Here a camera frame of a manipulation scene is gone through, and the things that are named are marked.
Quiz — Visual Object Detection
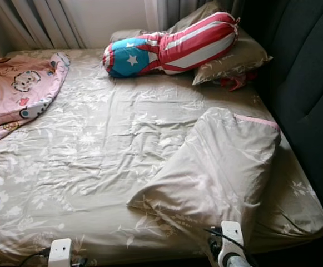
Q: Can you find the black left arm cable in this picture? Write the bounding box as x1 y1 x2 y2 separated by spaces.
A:
19 249 51 267

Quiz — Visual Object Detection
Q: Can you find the beige floral bed sheet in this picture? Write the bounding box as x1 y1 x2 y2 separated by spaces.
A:
0 49 323 266

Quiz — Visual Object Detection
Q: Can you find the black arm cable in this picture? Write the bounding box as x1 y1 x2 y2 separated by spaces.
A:
19 249 51 267
203 227 256 262

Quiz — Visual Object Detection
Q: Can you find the pink cartoon blanket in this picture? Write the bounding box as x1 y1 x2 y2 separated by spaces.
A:
0 52 71 151

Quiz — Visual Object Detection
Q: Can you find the beige floral pillow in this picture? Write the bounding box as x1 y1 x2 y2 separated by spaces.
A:
164 0 274 87

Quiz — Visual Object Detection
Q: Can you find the red crumpled cloth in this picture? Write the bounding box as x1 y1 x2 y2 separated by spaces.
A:
220 72 259 92

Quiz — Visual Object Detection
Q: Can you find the star striped bolster pillow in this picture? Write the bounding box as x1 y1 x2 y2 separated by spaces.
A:
103 11 241 78

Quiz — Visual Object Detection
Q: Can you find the small flat beige pillow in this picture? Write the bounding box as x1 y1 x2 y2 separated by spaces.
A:
108 29 145 44

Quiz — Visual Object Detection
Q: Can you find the dark grey padded headboard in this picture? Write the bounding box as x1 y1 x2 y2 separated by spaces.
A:
239 0 323 256

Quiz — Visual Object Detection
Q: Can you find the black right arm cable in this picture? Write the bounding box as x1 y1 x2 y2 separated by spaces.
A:
203 227 256 262

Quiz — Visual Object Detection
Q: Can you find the large beige pink-trimmed pillow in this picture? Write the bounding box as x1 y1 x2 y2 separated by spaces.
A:
127 107 282 262

